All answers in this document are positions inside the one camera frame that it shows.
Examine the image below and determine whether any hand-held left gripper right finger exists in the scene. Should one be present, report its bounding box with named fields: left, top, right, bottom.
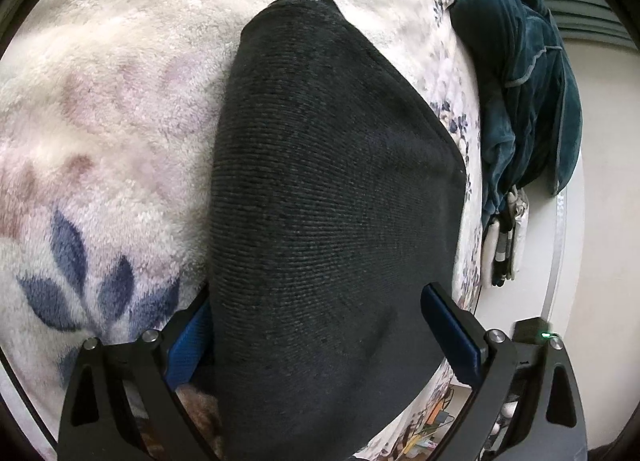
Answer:
left=420, top=282, right=589, bottom=461

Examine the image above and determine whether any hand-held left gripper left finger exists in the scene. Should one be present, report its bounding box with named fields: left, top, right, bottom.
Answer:
left=57, top=286, right=222, bottom=461

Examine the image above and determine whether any black grey-striped garment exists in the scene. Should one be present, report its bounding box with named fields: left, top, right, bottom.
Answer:
left=207, top=0, right=468, bottom=461

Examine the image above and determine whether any black device with green light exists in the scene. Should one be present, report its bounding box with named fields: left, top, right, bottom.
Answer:
left=514, top=318, right=553, bottom=344

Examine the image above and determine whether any black folded garment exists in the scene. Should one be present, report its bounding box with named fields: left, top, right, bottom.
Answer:
left=494, top=228, right=512, bottom=289

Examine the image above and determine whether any colourful clutter pile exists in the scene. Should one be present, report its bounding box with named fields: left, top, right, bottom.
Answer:
left=400, top=386, right=473, bottom=457

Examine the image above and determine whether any white folded cloth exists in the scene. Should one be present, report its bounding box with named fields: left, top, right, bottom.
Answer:
left=481, top=220, right=502, bottom=288

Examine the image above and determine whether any white striped cloth bundle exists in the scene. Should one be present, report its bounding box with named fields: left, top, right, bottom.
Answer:
left=509, top=193, right=530, bottom=282

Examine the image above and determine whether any beige grey cloth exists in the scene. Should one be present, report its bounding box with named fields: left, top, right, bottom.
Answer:
left=505, top=186, right=528, bottom=216

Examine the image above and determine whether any floral fleece blanket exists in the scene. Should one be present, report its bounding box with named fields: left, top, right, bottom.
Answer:
left=0, top=0, right=488, bottom=461

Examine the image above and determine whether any teal velvet blanket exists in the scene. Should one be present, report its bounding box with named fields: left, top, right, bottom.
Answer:
left=442, top=0, right=583, bottom=216

